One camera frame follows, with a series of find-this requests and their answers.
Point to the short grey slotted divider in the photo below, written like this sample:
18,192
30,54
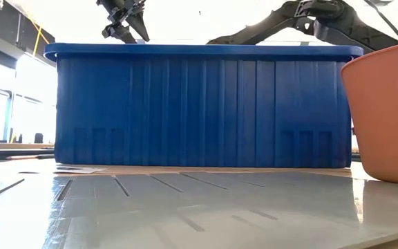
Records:
150,214

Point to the dark ceiling fixture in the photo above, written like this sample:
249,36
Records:
378,1

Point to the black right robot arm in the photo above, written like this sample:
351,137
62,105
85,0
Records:
340,20

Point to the orange plastic basket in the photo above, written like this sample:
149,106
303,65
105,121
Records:
378,131

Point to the large blue plastic bin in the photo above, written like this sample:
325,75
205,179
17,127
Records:
202,110

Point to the blue window post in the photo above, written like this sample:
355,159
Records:
8,117

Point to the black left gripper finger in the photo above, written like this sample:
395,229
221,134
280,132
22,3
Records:
140,26
119,34

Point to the white card with black print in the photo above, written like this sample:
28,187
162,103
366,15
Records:
78,169

